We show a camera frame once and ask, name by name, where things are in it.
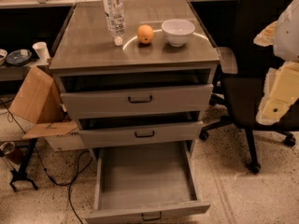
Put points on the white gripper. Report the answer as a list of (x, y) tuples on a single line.
[(288, 36)]

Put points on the clear plastic water bottle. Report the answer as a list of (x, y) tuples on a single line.
[(115, 19)]

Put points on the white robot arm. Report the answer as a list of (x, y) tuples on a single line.
[(283, 35)]

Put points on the grey drawer cabinet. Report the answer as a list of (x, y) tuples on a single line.
[(88, 60)]

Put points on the grey bottom drawer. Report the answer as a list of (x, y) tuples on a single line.
[(145, 183)]

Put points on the black office chair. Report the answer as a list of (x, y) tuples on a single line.
[(243, 69)]

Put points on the white ceramic bowl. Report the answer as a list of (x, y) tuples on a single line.
[(177, 31)]

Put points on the orange fruit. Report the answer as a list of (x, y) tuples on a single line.
[(144, 34)]

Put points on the brown cardboard box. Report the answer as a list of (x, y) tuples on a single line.
[(38, 101)]

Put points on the white paper cup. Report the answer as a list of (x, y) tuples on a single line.
[(41, 50)]

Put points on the dark blue plate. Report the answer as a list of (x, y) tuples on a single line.
[(19, 57)]

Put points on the black metal stand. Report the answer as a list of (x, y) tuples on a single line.
[(21, 175)]

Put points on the brown glass jar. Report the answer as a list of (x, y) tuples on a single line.
[(12, 152)]

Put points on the grey side shelf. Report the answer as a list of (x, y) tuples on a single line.
[(8, 72)]

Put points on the white bowl at left edge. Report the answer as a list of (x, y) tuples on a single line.
[(3, 55)]

